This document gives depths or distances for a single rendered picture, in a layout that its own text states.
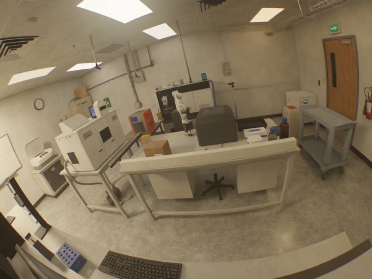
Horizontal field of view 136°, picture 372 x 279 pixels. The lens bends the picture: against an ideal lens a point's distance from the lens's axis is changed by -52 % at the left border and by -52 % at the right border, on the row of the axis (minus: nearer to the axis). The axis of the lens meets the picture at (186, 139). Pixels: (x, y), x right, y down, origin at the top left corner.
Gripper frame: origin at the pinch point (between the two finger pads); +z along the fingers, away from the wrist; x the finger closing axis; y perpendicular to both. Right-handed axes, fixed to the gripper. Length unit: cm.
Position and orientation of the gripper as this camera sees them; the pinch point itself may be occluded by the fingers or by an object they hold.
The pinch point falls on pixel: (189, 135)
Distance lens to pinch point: 200.0
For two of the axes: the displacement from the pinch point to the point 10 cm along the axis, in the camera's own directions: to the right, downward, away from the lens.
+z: 2.2, 8.9, 3.9
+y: -7.3, -1.1, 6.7
